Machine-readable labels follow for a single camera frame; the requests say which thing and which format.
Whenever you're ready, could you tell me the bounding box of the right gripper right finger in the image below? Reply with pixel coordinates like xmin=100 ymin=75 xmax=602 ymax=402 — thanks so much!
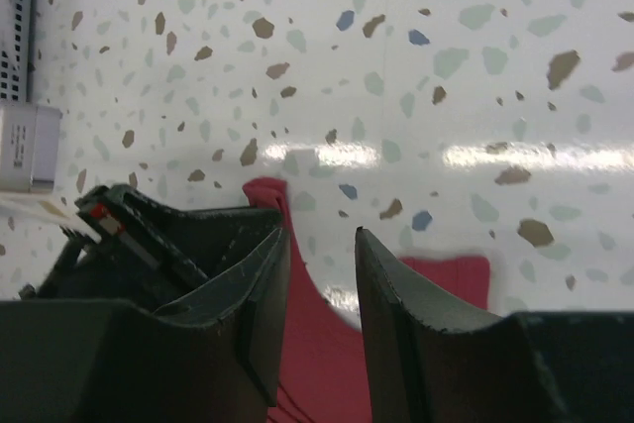
xmin=355 ymin=228 xmax=633 ymax=422

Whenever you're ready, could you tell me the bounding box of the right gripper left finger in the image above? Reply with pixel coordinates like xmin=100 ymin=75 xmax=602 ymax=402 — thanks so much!
xmin=1 ymin=228 xmax=289 ymax=422

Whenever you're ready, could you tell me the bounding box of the white plastic basket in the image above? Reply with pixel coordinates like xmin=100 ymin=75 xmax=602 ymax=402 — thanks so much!
xmin=1 ymin=0 xmax=32 ymax=102

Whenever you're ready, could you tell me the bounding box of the red tank top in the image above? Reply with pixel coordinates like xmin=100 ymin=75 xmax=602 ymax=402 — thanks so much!
xmin=241 ymin=175 xmax=491 ymax=423

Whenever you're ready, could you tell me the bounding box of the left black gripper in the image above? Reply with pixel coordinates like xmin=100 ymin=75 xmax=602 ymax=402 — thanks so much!
xmin=19 ymin=184 xmax=283 ymax=312

